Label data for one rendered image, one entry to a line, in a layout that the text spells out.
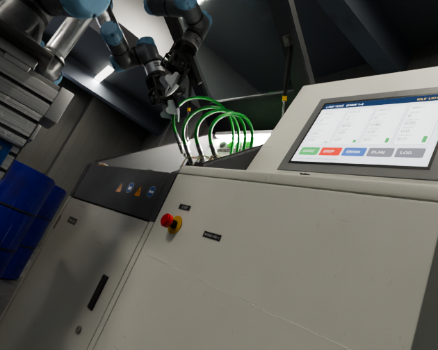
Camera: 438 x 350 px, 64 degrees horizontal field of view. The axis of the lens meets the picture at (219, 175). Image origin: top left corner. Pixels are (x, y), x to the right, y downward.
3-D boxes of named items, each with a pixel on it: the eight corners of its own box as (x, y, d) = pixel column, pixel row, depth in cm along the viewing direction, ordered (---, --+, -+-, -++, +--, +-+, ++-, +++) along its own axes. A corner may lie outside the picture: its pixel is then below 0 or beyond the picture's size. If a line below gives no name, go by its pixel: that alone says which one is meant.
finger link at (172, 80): (156, 87, 124) (167, 67, 127) (168, 98, 128) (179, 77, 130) (161, 87, 122) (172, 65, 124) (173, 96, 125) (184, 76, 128)
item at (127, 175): (71, 196, 150) (90, 163, 154) (80, 201, 152) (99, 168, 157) (147, 219, 103) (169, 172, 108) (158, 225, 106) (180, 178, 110)
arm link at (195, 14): (160, 1, 124) (173, 25, 133) (185, 1, 119) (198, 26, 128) (169, -16, 126) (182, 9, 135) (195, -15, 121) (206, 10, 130)
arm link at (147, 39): (135, 46, 148) (154, 40, 148) (144, 71, 148) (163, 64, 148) (131, 39, 140) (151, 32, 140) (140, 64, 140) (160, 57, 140)
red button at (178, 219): (154, 226, 92) (163, 208, 93) (165, 232, 94) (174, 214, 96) (165, 230, 88) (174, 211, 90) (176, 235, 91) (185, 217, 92)
